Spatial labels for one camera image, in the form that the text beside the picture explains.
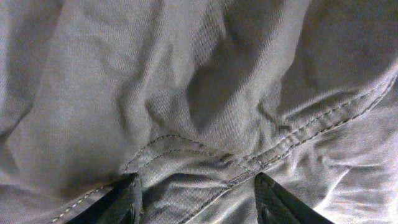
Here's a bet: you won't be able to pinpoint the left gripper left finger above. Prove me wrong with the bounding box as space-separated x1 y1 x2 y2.
67 173 143 224

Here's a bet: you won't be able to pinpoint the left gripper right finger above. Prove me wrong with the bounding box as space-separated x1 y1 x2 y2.
254 173 333 224

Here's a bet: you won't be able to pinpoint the grey shorts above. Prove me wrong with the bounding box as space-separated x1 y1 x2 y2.
1 0 397 223

